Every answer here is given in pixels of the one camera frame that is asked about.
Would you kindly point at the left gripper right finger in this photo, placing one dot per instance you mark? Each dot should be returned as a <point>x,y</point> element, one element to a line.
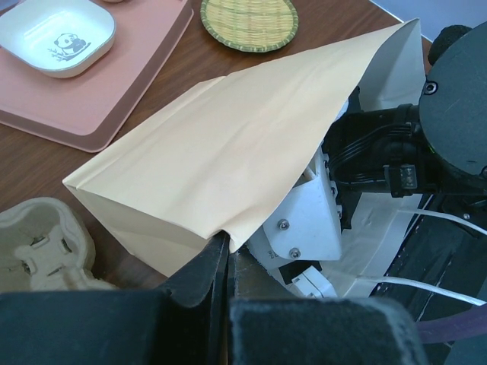
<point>267,325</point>

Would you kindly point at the brown paper bag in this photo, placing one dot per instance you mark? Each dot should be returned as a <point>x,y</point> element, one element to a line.
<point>223,156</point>

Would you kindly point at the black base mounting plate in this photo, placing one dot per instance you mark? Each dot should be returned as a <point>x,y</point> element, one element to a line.
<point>442,253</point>

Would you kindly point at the cream square plate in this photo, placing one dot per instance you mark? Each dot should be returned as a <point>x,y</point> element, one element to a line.
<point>62,39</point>

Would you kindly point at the round woven yellow coaster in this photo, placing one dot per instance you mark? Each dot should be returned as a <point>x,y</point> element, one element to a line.
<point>250,26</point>

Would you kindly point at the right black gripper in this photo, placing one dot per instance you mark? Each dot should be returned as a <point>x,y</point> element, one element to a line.
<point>373,151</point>

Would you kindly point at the pink serving tray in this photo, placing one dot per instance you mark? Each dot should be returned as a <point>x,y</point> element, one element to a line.
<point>86,111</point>

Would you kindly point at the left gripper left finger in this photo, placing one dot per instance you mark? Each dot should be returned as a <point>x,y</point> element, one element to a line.
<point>178,322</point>

